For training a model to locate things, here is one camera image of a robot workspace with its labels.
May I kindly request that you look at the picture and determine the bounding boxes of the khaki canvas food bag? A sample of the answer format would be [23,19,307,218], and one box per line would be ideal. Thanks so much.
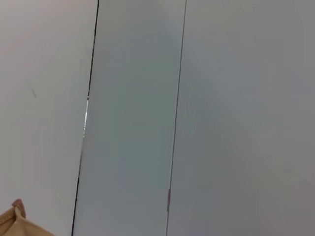
[0,199,56,236]

